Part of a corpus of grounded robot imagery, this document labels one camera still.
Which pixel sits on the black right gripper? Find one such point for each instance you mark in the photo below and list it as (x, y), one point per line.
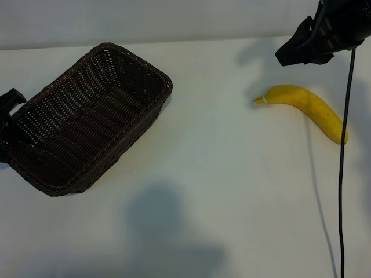
(342, 23)

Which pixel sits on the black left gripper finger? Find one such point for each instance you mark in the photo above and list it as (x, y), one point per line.
(4, 136)
(11, 100)

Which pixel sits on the yellow banana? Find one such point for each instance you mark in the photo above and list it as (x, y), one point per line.
(313, 105)

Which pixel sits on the dark brown wicker basket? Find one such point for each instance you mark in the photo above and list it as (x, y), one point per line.
(87, 121)

